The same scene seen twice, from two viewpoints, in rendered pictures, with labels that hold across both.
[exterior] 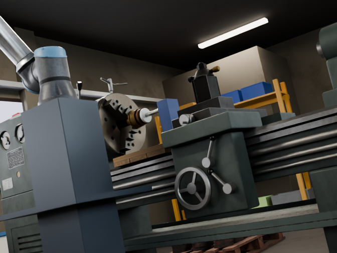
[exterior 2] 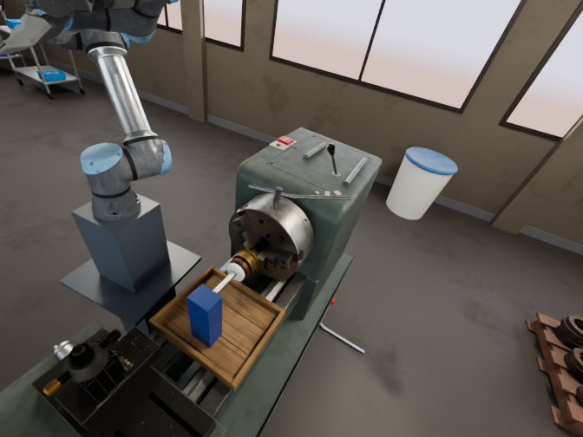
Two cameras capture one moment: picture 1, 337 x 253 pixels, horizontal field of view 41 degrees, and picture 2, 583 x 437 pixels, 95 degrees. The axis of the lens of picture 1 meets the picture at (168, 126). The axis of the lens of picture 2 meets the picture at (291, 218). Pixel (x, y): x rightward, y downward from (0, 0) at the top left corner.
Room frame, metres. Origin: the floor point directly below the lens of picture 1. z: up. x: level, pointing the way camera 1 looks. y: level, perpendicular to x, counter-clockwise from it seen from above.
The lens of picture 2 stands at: (2.05, -0.47, 1.81)
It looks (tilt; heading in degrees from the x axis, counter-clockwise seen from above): 40 degrees down; 73
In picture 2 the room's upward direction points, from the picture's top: 13 degrees clockwise
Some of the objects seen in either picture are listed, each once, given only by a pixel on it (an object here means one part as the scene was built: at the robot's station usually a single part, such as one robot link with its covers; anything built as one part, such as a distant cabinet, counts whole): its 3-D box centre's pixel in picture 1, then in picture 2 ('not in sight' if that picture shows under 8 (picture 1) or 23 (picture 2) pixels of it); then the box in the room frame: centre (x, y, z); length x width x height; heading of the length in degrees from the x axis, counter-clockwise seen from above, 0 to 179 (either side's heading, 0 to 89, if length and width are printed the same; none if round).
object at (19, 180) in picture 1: (63, 148); (309, 194); (2.44, 0.58, 1.06); 0.59 x 0.48 x 0.39; 52
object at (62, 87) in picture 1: (57, 94); (114, 196); (1.65, 0.38, 1.15); 0.15 x 0.15 x 0.10
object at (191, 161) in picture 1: (210, 175); not in sight; (1.62, -0.11, 0.73); 0.27 x 0.12 x 0.27; 52
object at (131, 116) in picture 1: (137, 118); (245, 262); (2.11, 0.13, 1.08); 0.09 x 0.09 x 0.09; 52
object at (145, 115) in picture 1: (154, 112); (224, 283); (2.04, 0.05, 1.08); 0.13 x 0.07 x 0.07; 52
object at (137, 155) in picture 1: (165, 153); (221, 318); (2.04, 0.04, 0.89); 0.36 x 0.30 x 0.04; 142
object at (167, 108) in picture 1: (172, 124); (206, 316); (1.99, -0.02, 1.00); 0.08 x 0.06 x 0.23; 142
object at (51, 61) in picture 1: (51, 65); (108, 167); (1.66, 0.39, 1.27); 0.13 x 0.12 x 0.14; 35
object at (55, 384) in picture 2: (213, 70); (58, 382); (1.73, -0.22, 1.14); 0.04 x 0.02 x 0.02; 52
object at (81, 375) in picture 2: (203, 74); (85, 359); (1.76, -0.18, 1.14); 0.08 x 0.08 x 0.03
